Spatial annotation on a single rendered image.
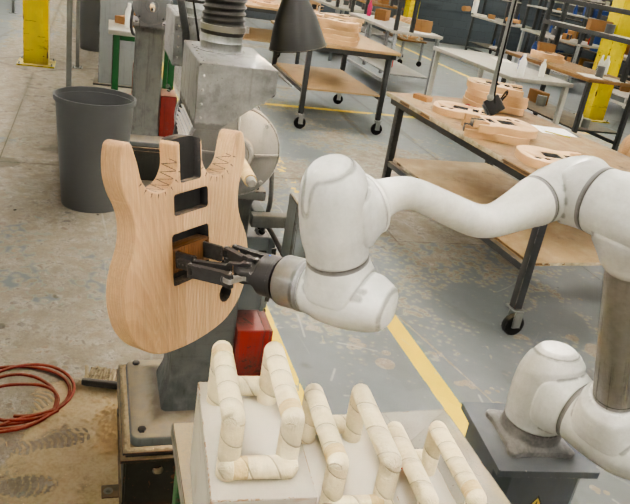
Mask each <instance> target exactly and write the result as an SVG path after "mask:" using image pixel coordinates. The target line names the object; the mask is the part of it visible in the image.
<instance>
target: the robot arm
mask: <svg viewBox="0 0 630 504"><path fill-rule="evenodd" d="M298 210H299V227H300V235H301V241H302V245H303V248H304V251H305V256H306V259H305V258H301V257H297V256H293V255H288V256H285V257H280V256H277V255H274V254H268V253H263V252H259V251H256V250H253V249H250V248H247V247H243V246H240V245H237V244H234V245H232V247H229V246H224V247H223V246H221V245H218V244H214V243H210V242H206V241H203V257H206V258H209V259H213V260H216V261H220V262H214V261H206V260H197V256H195V255H190V254H186V253H182V252H179V251H176V252H175V261H176V268H179V269H182V270H186V271H187V277H188V278H192V279H197V280H200V281H205V282H209V283H213V284H217V285H221V286H223V287H225V288H227V289H232V288H233V284H234V283H238V282H239V283H241V284H247V285H251V286H252V287H253V289H254V291H255V292H256V293H257V294H258V295H260V296H264V297H267V298H271V299H272V300H273V301H274V302H275V303H276V304H277V305H280V306H283V307H287V308H290V309H293V310H296V311H298V312H303V313H305V314H308V315H309V316H311V317H312V318H313V319H315V320H317V321H319V322H322V323H324V324H327V325H330V326H333V327H337V328H341V329H345V330H350V331H357V332H380V331H381V330H383V329H384V328H386V327H387V326H388V325H389V324H390V323H391V321H392V320H393V318H394V315H395V313H396V309H397V304H398V297H399V293H398V289H397V288H396V287H395V286H394V285H393V284H392V282H390V281H389V280H388V279H387V278H386V277H385V276H384V275H382V274H379V273H377V272H375V269H374V266H373V264H372V262H371V259H370V255H369V247H371V246H373V245H374V243H375V241H376V240H377V239H378V237H379V236H380V235H381V234H382V233H383V232H385V231H386V230H387V229H388V227H389V224H390V218H391V216H392V215H393V214H395V213H396V212H398V211H401V210H411V211H414V212H417V213H419V214H421V215H423V216H425V217H428V218H430V219H432V220H434V221H436V222H438V223H440V224H442V225H445V226H447V227H449V228H451V229H453V230H455V231H457V232H460V233H462V234H465V235H468V236H471V237H476V238H494V237H500V236H504V235H508V234H511V233H515V232H518V231H522V230H526V229H530V228H534V227H539V226H544V225H546V224H549V223H552V222H554V221H557V222H559V223H561V224H564V225H568V226H571V227H574V228H577V229H579V230H582V231H584V232H586V233H588V234H590V235H591V239H592V242H593V244H594V247H595V249H596V252H597V254H598V258H599V261H600V263H601V265H602V266H603V268H604V279H603V289H602V299H601V309H600V319H599V329H598V340H597V350H596V360H595V370H594V380H593V381H592V379H591V378H590V377H589V376H588V374H587V373H586V372H585V371H586V365H585V363H584V361H583V359H582V357H581V356H580V354H579V353H577V352H576V351H575V349H573V348H572V347H571V346H569V345H567V344H565V343H562V342H558V341H543V342H541V343H539V344H538V345H536V346H535V347H534V348H532V349H530V350H529V351H528V352H527V354H526V355H525V356H524V357H523V359H522V360H521V362H520V363H519V365H518V367H517V369H516V372H515V374H514V377H513V379H512V382H511V385H510V388H509V392H508V396H507V402H506V405H505V408H504V411H502V410H495V409H488V410H487V411H486V414H485V416H486V417H487V418H488V419H489V420H490V421H491V423H492V424H493V426H494V428H495V429H496V431H497V433H498V435H499V436H500V438H501V440H502V441H503V443H504V445H505V447H506V452H507V454H508V455H509V456H510V457H512V458H520V457H558V458H564V459H569V460H571V459H573V457H574V455H575V452H574V451H573V450H572V449H571V448H570V447H569V446H568V445H567V443H569V444H570V445H571V446H572V447H573V448H574V449H576V450H577V451H578V452H580V453H581V454H582V455H584V456H585V457H586V458H588V459H589V460H591V461H592V462H593V463H595V464H596V465H598V466H599V467H601V468H602V469H604V470H606V471H607V472H609V473H611V474H613V475H615V476H618V477H621V478H624V479H627V480H630V172H625V171H621V170H618V169H615V168H612V167H610V166H609V165H608V164H607V163H606V162H605V161H604V160H602V159H600V158H598V157H594V156H588V155H580V156H572V157H568V158H564V159H561V160H558V161H556V162H553V163H551V164H549V165H546V166H544V167H542V168H540V169H538V170H536V171H535V172H533V173H532V174H531V175H529V176H527V177H526V178H524V179H522V180H521V181H519V182H518V183H517V184H516V185H515V186H513V187H512V188H511V189H510V190H509V191H507V192H506V193H505V194H503V195H502V196H501V197H499V198H498V199H496V200H495V201H493V202H491V203H489V204H478V203H475V202H472V201H470V200H468V199H466V198H463V197H461V196H459V195H457V194H454V193H452V192H450V191H448V190H445V189H443V188H441V187H439V186H436V185H434V184H432V183H430V182H427V181H424V180H421V179H418V178H414V177H408V176H396V177H388V178H382V179H374V178H373V177H372V176H370V175H368V174H366V173H365V172H364V170H363V169H362V168H361V166H360V165H359V164H358V163H357V162H356V161H355V160H353V159H352V158H351V157H348V156H345V155H342V154H329V155H325V156H322V157H320V158H318V159H316V160H315V161H314V162H313V163H312V164H311V165H310V166H309V167H308V168H307V169H306V170H305V172H304V175H303V177H302V180H301V184H300V189H299V202H298ZM238 250H240V252H239V251H238ZM221 261H224V262H225V263H223V262H221ZM227 262H228V263H227ZM233 266H234V267H233ZM564 440H565V441H566V442H567V443H566V442H565V441H564Z"/></svg>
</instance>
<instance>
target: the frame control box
mask: <svg viewBox="0 0 630 504"><path fill-rule="evenodd" d="M298 202H299V193H290V195H289V202H288V209H287V215H286V222H285V229H284V236H283V243H282V246H281V244H280V242H279V240H278V238H277V236H276V234H275V233H274V231H273V229H272V228H260V229H259V231H257V232H256V234H257V235H261V236H263V235H264V234H265V232H266V231H265V229H267V231H268V232H269V234H270V236H271V238H272V239H273V241H274V243H275V245H276V247H277V249H278V251H279V253H280V255H281V257H285V256H288V255H293V256H297V257H301V258H305V259H306V256H305V251H304V248H303V245H302V241H301V235H300V227H299V210H298Z"/></svg>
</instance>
